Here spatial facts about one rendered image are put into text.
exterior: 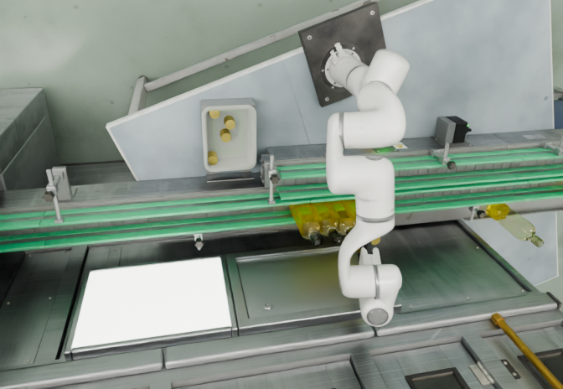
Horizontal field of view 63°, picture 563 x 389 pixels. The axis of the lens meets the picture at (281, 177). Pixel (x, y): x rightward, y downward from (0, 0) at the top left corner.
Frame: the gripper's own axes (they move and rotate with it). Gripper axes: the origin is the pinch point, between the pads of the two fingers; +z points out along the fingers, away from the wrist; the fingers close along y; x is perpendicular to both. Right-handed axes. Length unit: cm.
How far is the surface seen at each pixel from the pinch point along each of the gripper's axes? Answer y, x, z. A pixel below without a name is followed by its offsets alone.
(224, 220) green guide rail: -3.3, 44.1, 18.6
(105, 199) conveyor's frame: 5, 81, 12
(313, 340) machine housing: -14.4, 13.9, -22.1
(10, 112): 23, 127, 43
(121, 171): -13, 102, 77
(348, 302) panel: -13.0, 4.0, -7.2
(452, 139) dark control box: 20, -35, 48
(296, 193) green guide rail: 7.1, 20.4, 21.5
